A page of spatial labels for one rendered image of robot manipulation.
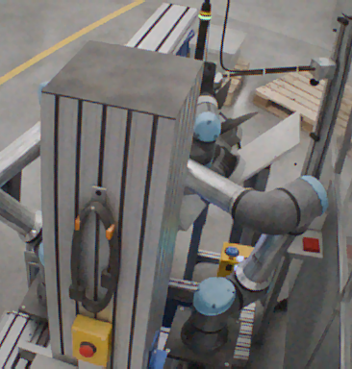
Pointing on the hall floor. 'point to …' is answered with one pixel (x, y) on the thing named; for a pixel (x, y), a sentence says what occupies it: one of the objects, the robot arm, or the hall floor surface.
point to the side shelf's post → (272, 299)
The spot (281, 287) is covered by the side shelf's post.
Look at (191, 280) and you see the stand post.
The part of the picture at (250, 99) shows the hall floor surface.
